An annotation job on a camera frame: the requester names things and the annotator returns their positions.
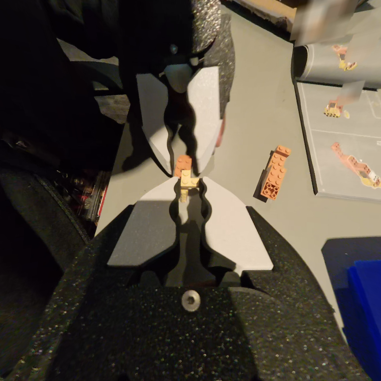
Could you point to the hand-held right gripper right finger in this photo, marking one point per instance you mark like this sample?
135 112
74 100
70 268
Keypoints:
235 232

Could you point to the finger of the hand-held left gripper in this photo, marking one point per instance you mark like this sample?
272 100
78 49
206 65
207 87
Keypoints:
151 113
208 113

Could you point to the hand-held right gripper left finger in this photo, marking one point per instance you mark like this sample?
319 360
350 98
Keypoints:
143 232

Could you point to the small tan brick piece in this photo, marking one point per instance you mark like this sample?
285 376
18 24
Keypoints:
187 181

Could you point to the long orange brick assembly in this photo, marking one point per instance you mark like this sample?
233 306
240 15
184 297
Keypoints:
275 175

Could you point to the blue plastic bin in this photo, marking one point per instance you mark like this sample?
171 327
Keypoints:
366 297

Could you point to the grey desk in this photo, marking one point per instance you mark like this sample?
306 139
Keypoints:
253 119

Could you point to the person's left hand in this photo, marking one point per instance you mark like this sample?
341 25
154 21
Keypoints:
220 134

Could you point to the grey instruction booklet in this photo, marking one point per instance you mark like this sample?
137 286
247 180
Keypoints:
342 148

